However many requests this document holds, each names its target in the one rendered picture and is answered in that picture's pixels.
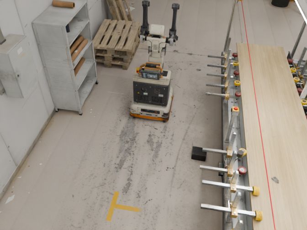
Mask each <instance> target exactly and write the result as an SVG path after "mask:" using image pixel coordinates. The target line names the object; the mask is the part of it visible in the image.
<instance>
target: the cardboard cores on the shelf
mask: <svg viewBox="0 0 307 230"><path fill-rule="evenodd" d="M87 43H88V40H87V39H84V37H83V36H79V38H78V39H77V38H76V39H75V40H74V42H73V43H72V44H71V46H70V47H69V48H70V53H71V58H72V62H73V61H74V60H75V59H76V57H77V56H78V55H79V53H80V52H81V51H82V49H83V48H84V47H85V45H86V44H87ZM84 61H85V58H83V57H82V58H81V59H80V61H79V62H78V64H77V65H76V67H75V68H74V74H75V76H76V74H77V73H78V71H79V69H80V68H81V66H82V64H83V63H84Z"/></svg>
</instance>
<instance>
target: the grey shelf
mask: <svg viewBox="0 0 307 230"><path fill-rule="evenodd" d="M59 1H69V2H74V3H75V7H74V8H68V7H58V6H53V5H52V4H51V5H50V6H49V7H48V8H47V9H46V10H45V11H44V12H43V13H42V14H41V15H39V16H38V17H37V18H36V19H35V20H34V21H33V22H32V26H33V29H34V33H35V37H36V40H37V44H38V48H39V52H40V55H41V58H42V63H43V66H44V70H45V73H46V77H47V80H48V85H49V88H50V92H51V95H52V99H53V103H54V106H55V110H56V112H58V111H59V110H58V109H64V110H74V111H78V112H79V115H82V110H81V108H82V106H83V104H84V101H85V100H86V98H87V97H88V95H89V93H90V91H91V90H92V88H93V86H94V84H95V82H96V84H98V79H97V71H96V64H95V54H94V47H93V40H92V32H91V25H90V15H89V8H88V0H59ZM71 20H72V21H71ZM70 21H71V22H70ZM67 24H69V29H70V32H66V26H67ZM79 36H83V37H84V39H87V40H88V43H87V44H86V45H85V47H84V48H83V49H82V51H81V52H80V53H79V55H78V56H77V57H76V59H75V60H74V61H73V62H72V58H71V53H70V48H69V47H70V46H71V44H72V43H73V42H74V40H75V39H76V38H77V39H78V38H79ZM82 57H83V58H85V61H84V63H83V64H82V66H81V68H80V69H79V71H78V73H77V74H76V76H75V74H74V68H75V67H76V65H77V64H78V62H79V61H80V59H81V58H82ZM57 108H58V109H57Z"/></svg>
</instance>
